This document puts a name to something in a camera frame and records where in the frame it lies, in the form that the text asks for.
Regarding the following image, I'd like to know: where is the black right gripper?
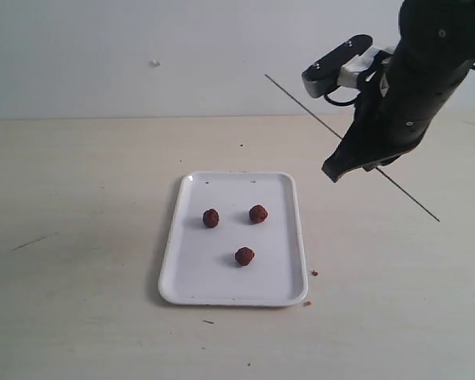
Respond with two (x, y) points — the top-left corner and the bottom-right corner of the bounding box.
(321, 59), (469, 182)

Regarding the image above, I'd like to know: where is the thin metal skewer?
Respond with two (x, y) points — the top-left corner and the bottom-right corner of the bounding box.
(264, 74), (441, 222)

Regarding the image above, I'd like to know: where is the dark red ball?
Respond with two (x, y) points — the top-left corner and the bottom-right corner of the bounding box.
(249, 204), (268, 224)
(202, 208), (219, 229)
(234, 247), (255, 267)

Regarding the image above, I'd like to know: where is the dark red ball front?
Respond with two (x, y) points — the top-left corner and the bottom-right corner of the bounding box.
(234, 247), (255, 267)

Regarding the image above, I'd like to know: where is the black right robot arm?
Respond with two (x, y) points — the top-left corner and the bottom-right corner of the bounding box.
(322, 1), (475, 182)

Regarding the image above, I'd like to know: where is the white rectangular plastic tray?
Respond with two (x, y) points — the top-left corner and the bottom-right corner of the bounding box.
(158, 171), (308, 307)

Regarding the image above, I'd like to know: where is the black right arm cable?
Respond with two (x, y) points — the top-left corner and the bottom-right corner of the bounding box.
(322, 66), (381, 108)

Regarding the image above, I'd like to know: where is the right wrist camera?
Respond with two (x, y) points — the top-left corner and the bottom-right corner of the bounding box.
(302, 34), (395, 98)

